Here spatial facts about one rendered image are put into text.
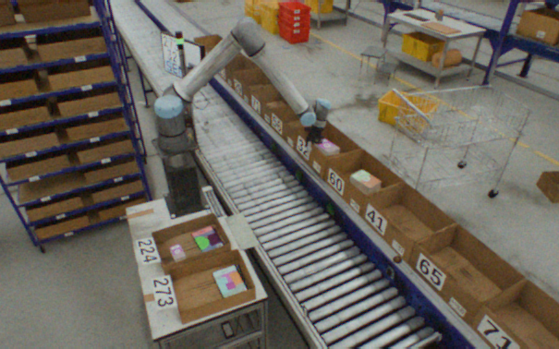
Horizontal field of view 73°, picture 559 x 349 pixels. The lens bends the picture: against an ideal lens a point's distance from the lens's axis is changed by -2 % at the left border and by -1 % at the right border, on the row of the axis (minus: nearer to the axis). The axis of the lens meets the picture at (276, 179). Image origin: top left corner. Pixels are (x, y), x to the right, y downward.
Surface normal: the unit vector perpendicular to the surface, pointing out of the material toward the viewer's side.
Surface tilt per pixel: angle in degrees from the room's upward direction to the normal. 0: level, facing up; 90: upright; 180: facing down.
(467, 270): 0
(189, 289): 1
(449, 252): 1
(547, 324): 89
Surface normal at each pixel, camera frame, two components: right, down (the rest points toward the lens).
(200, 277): 0.00, -0.80
